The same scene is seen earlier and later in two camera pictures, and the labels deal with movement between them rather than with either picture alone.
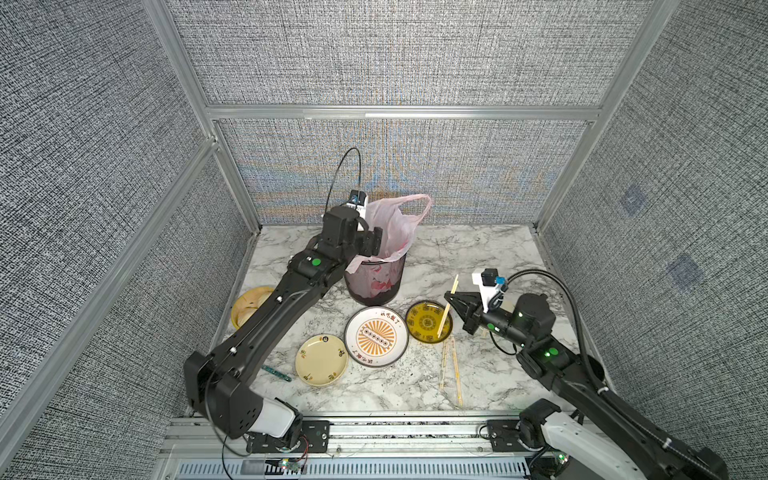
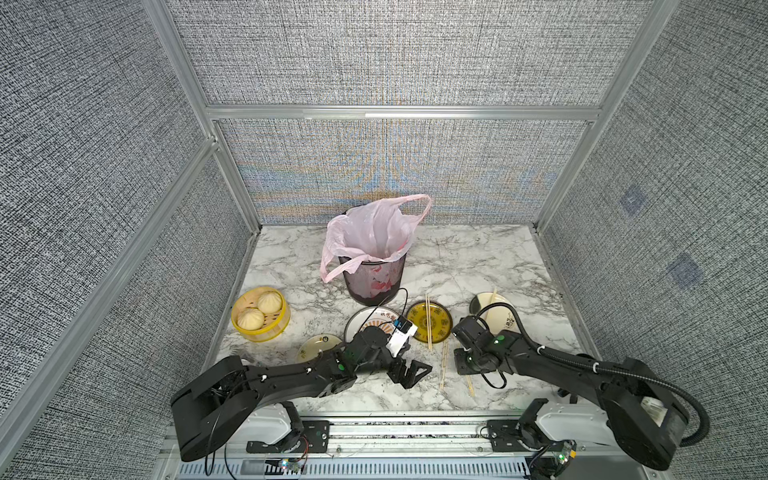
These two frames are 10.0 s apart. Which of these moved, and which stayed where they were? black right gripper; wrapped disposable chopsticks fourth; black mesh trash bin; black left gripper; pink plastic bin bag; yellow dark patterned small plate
Moved: black left gripper; black right gripper
Stayed: pink plastic bin bag; wrapped disposable chopsticks fourth; black mesh trash bin; yellow dark patterned small plate
